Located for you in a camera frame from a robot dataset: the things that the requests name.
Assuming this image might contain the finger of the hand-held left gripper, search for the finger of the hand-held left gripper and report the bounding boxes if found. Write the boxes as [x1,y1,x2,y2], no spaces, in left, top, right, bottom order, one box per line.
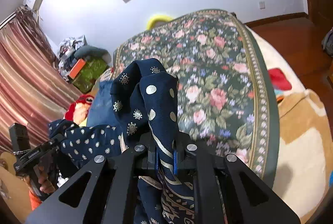
[39,134,65,155]

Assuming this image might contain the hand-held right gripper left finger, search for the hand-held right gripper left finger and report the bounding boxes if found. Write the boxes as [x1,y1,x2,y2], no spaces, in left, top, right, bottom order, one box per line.
[25,136,159,224]

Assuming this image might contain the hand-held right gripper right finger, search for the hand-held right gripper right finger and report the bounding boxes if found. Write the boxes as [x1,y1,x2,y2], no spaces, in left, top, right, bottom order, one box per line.
[173,133,301,224]

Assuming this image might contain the navy patterned large garment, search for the navy patterned large garment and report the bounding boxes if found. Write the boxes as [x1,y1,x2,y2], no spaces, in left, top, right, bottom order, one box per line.
[48,58,227,224]

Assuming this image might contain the person's left hand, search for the person's left hand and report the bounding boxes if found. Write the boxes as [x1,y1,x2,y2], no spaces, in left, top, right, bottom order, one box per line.
[38,163,58,194]

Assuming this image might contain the brown cardboard box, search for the brown cardboard box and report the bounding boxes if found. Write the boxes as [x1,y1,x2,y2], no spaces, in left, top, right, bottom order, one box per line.
[0,151,34,214]

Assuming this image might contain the red yellow plush toy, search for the red yellow plush toy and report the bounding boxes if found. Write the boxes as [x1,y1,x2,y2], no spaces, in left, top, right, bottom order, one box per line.
[64,94,94,123]

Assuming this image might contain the blue denim jeans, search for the blue denim jeans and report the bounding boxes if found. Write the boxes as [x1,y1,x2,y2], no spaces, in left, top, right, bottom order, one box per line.
[86,80,123,133]

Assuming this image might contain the striped brown curtain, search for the striped brown curtain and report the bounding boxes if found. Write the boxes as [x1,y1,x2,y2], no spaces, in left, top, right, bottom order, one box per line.
[0,6,81,154]

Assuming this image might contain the orange box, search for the orange box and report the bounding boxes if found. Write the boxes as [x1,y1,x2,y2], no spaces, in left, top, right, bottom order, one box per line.
[68,59,87,79]

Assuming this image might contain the pile of clutter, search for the pile of clutter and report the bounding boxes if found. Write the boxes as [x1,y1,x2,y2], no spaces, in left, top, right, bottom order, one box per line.
[58,35,86,79]

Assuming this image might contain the grey padded cloth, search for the grey padded cloth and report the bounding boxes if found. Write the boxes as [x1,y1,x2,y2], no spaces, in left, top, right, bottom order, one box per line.
[74,45,111,63]

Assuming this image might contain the floral bedspread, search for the floral bedspread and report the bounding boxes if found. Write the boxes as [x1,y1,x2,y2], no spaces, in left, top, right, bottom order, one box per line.
[112,9,280,188]

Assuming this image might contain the cream brown plush blanket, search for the cream brown plush blanket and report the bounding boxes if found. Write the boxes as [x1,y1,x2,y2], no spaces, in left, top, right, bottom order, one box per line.
[245,26,333,219]

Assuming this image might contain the grey cloth bundle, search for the grey cloth bundle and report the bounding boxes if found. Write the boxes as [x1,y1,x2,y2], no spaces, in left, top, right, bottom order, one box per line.
[322,28,333,55]

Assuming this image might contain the yellow ring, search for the yellow ring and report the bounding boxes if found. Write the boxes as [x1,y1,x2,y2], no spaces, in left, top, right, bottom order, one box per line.
[146,13,173,30]

